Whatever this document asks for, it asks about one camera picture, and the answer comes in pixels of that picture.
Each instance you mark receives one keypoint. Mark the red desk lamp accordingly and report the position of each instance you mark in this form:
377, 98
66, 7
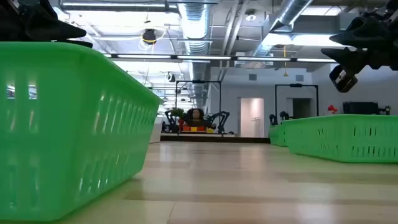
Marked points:
332, 109

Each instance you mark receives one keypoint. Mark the green potted plant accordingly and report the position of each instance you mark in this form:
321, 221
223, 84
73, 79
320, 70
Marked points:
177, 113

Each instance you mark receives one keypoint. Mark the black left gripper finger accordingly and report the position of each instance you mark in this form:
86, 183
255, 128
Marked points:
79, 43
46, 28

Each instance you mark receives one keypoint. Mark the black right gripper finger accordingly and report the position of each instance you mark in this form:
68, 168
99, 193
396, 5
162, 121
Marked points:
351, 57
367, 34

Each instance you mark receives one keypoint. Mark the silver slanted air duct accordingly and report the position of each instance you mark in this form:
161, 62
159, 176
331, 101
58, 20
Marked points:
292, 9

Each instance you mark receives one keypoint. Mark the silver round air duct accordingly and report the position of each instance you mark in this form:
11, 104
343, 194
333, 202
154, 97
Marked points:
194, 18

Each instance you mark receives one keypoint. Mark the person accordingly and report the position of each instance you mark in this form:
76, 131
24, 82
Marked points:
196, 115

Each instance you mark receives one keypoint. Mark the red and yellow block set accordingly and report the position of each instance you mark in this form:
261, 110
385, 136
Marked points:
194, 128

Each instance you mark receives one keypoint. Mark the black background robot arm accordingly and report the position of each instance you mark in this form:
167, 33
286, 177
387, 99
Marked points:
171, 122
221, 119

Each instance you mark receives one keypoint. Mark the black table edge rail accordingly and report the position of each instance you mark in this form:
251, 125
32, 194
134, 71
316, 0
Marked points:
217, 140

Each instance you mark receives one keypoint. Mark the black equipment rack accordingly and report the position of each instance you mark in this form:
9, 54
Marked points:
360, 108

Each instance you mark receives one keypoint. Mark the long ceiling light bar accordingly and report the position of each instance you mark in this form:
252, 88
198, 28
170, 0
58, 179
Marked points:
202, 57

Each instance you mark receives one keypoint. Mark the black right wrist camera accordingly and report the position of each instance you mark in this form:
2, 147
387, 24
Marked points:
343, 79

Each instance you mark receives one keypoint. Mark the black metal stand frame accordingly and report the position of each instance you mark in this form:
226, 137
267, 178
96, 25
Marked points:
199, 81
297, 85

